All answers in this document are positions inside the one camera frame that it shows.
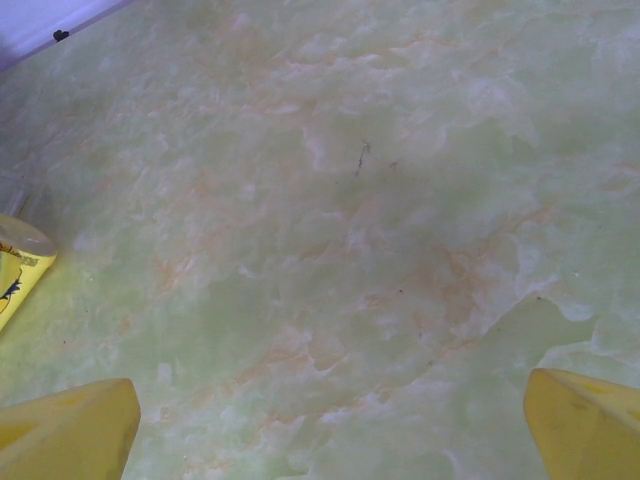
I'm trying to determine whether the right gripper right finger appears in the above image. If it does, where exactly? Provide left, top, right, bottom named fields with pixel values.
left=523, top=368, right=640, bottom=480

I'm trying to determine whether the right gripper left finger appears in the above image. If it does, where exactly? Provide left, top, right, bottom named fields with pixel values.
left=0, top=378, right=142, bottom=480

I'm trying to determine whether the yellow tube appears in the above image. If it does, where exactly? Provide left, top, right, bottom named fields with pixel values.
left=0, top=212, right=59, bottom=331

